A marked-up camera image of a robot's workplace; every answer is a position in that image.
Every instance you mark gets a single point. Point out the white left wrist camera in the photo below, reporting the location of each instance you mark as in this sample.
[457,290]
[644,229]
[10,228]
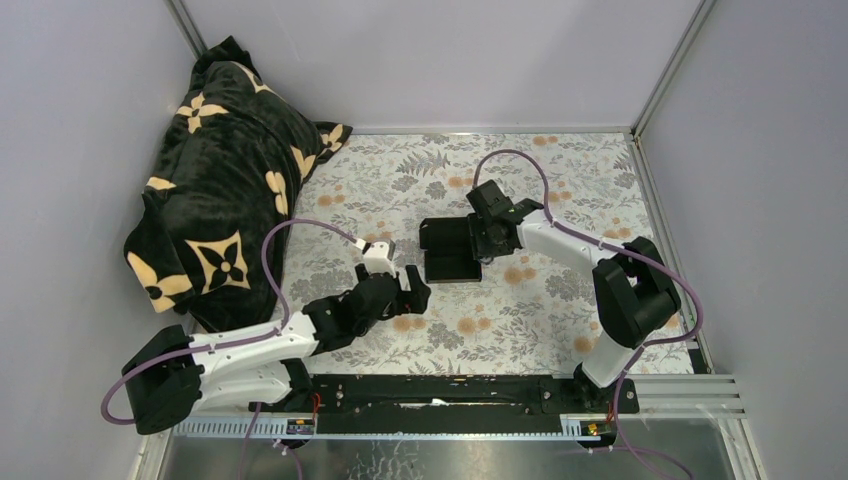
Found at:
[378,256]

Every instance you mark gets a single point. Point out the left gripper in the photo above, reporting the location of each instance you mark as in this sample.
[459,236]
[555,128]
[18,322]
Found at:
[412,302]

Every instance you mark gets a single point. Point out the floral tablecloth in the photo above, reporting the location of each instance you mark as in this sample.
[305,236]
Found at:
[529,314]

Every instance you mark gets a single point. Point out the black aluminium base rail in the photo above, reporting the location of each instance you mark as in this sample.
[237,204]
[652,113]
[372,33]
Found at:
[466,407]

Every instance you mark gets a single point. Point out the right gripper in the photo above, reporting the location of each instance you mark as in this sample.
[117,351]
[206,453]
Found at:
[480,249]

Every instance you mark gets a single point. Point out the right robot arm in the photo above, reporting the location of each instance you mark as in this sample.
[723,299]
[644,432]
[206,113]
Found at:
[634,293]

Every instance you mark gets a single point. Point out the black floral blanket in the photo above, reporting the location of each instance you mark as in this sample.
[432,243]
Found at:
[231,165]

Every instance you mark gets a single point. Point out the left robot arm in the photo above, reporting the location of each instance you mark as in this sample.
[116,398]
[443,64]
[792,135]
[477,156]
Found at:
[175,374]

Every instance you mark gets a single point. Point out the black paper box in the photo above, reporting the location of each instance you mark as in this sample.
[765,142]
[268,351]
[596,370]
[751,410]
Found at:
[446,243]

